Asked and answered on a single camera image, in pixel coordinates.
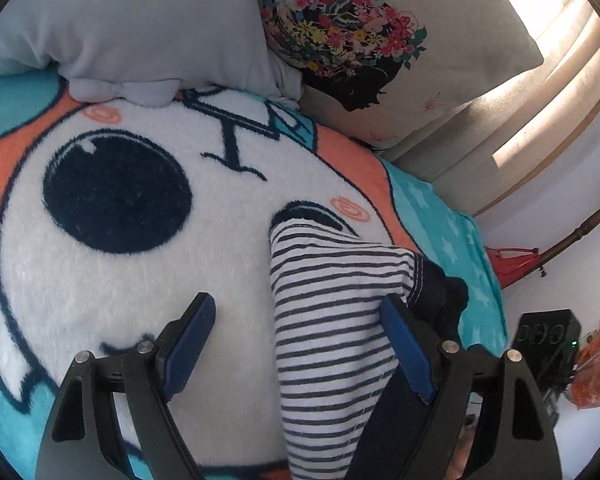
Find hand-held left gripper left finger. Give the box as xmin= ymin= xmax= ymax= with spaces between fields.
xmin=35 ymin=291 xmax=217 ymax=480

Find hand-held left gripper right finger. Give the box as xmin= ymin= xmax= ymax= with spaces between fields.
xmin=380 ymin=294 xmax=564 ymax=480

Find navy pants with striped panel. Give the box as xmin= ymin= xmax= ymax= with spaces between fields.
xmin=267 ymin=220 xmax=470 ymax=480

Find printed turquoise fleece blanket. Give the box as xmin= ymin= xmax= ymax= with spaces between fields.
xmin=0 ymin=67 xmax=509 ymax=480

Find red cloth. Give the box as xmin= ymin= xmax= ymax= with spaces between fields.
xmin=484 ymin=246 xmax=540 ymax=290

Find black box device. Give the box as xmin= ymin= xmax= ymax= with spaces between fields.
xmin=510 ymin=310 xmax=581 ymax=397

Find brown wooden stick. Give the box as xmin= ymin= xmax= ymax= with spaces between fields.
xmin=537 ymin=135 xmax=600 ymax=279

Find beige padded headboard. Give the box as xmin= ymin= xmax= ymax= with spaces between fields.
xmin=380 ymin=0 xmax=600 ymax=217

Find grey plush pillow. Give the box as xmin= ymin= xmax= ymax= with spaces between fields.
xmin=0 ymin=0 xmax=306 ymax=111

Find cream floral print cushion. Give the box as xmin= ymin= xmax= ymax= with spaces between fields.
xmin=252 ymin=0 xmax=544 ymax=154

